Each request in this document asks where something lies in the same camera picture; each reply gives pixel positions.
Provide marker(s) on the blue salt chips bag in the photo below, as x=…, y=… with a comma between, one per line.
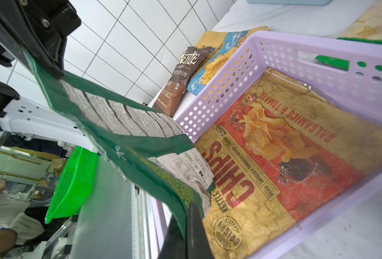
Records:
x=223, y=46

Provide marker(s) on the beige red cassava chips bag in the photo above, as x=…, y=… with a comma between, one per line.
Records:
x=368, y=26

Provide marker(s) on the blue plastic basket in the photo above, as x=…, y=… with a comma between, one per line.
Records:
x=291, y=2

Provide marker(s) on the brown Kettle sea salt bag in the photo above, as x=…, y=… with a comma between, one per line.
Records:
x=171, y=95

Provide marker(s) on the purple plastic basket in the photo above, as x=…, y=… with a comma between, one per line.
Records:
x=346, y=74

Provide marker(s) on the green plastic basket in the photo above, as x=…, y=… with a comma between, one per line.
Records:
x=74, y=186

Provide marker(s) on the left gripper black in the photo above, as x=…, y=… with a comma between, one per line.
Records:
x=39, y=29

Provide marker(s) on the person in background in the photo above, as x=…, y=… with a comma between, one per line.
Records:
x=16, y=226

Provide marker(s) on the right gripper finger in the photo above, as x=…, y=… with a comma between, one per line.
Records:
x=194, y=246

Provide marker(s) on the green Real chips bag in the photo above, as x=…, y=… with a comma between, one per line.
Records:
x=148, y=147

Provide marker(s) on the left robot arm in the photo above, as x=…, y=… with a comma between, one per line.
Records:
x=24, y=116

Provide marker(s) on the balsamico tomato chips bag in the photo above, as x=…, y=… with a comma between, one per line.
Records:
x=278, y=154

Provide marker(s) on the aluminium rail frame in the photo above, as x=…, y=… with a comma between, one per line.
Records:
x=115, y=222

